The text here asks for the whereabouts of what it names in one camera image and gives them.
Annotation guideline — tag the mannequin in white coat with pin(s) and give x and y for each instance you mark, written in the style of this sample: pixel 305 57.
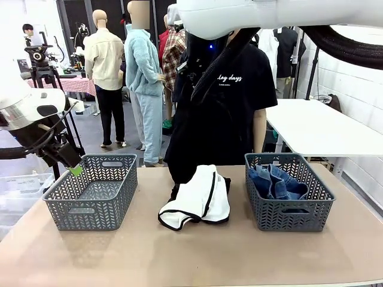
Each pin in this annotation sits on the mannequin in white coat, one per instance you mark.
pixel 267 45

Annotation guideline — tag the blue denim shorts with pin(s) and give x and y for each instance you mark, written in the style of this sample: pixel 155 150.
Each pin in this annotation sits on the blue denim shorts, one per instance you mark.
pixel 278 185

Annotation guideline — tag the black printed dress form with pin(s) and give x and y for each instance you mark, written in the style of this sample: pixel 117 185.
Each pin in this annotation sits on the black printed dress form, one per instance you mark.
pixel 81 36

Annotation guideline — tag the mannequin in cream shirt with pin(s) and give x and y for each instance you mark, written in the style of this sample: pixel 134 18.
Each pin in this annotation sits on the mannequin in cream shirt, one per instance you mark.
pixel 104 59

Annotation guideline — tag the mannequin in plaid hoodie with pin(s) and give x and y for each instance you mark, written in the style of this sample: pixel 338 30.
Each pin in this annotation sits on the mannequin in plaid hoodie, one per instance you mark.
pixel 175 53

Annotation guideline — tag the mannequin in black shirt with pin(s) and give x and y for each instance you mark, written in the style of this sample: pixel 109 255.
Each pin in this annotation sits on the mannequin in black shirt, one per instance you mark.
pixel 285 53

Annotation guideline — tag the mannequin in red top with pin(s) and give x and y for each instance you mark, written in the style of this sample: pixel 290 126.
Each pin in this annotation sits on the mannequin in red top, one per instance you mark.
pixel 163 45

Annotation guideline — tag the person in black t-shirt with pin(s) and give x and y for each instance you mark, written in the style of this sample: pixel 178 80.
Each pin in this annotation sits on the person in black t-shirt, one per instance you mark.
pixel 254 89

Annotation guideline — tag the white table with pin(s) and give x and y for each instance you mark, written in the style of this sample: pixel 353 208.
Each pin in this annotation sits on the white table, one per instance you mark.
pixel 314 134

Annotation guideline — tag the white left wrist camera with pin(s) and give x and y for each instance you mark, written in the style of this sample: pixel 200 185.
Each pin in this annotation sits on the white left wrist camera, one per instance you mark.
pixel 71 104

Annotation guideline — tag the clear plastic storage box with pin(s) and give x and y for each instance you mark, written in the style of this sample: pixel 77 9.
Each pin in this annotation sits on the clear plastic storage box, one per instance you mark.
pixel 21 185

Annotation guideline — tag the background person in white shirt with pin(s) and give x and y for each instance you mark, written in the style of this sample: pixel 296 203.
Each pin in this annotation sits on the background person in white shirt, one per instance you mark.
pixel 28 30

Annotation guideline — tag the table with pink checkered cloth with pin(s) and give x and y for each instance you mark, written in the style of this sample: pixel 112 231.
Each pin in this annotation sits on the table with pink checkered cloth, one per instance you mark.
pixel 80 85

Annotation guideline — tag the dark storage bin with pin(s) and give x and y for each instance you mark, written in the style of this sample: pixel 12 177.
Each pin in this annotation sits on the dark storage bin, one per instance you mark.
pixel 272 142

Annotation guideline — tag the black light stand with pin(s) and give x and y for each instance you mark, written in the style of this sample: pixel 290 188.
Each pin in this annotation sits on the black light stand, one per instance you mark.
pixel 312 74

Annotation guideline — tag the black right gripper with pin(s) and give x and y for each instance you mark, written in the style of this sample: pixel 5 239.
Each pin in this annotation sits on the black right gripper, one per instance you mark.
pixel 203 49

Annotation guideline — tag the black camera tripod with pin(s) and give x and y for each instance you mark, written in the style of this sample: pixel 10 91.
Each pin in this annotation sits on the black camera tripod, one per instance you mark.
pixel 37 55

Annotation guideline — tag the white garment with black trim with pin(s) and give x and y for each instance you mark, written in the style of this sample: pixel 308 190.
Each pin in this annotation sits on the white garment with black trim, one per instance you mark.
pixel 197 194

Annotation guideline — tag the dark brown bag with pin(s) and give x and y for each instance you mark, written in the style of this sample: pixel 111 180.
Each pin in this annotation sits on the dark brown bag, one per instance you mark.
pixel 333 103

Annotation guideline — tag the grey plastic lattice basket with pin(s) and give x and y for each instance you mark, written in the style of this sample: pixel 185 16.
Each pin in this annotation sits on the grey plastic lattice basket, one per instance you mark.
pixel 89 221
pixel 287 222

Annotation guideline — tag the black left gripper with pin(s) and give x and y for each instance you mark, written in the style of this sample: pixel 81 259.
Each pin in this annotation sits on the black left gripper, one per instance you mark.
pixel 39 137

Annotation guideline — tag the black folded stand poles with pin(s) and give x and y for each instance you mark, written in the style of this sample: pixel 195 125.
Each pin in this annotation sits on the black folded stand poles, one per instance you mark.
pixel 299 59

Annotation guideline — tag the mannequin in light blue fleece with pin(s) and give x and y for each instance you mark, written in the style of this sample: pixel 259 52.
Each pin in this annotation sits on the mannequin in light blue fleece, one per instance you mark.
pixel 140 65

